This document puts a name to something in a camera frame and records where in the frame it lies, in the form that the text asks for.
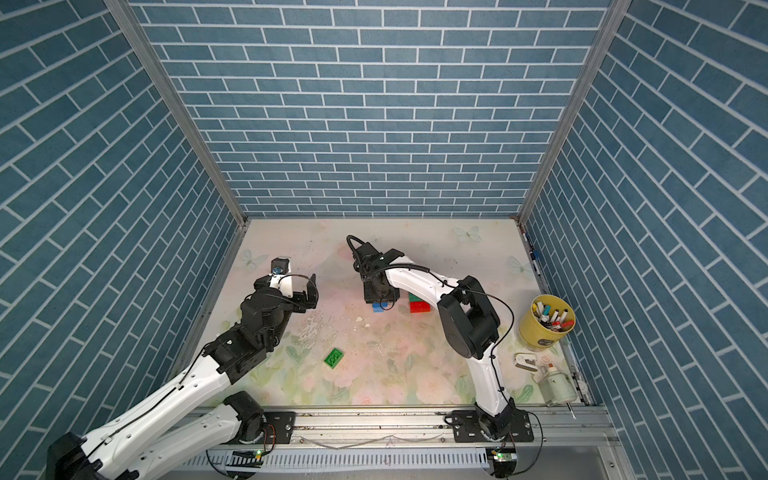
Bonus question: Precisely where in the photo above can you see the red lego brick front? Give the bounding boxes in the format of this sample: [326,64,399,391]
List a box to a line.
[409,301,431,314]

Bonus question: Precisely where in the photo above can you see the green square lego brick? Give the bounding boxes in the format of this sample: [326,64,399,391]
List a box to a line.
[324,348,344,369]

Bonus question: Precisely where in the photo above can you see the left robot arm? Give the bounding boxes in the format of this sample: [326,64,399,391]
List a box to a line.
[45,273,319,479]

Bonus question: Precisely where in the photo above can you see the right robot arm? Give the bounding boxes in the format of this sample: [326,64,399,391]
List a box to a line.
[346,235,520,441]

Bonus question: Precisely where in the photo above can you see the white small clip device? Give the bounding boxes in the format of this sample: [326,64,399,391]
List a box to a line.
[514,352,539,373]

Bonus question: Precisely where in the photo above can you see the yellow pen cup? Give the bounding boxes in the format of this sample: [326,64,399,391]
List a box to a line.
[517,294,576,350]

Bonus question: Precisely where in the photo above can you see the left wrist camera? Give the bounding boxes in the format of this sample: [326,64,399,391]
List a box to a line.
[269,257,294,297]

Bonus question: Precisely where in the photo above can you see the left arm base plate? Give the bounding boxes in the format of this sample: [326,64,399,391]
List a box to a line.
[235,411,297,447]

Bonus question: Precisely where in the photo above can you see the aluminium front rail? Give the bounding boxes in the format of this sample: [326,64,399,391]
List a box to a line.
[179,405,619,451]

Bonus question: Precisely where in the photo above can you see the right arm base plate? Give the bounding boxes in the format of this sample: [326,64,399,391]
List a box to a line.
[444,409,535,443]

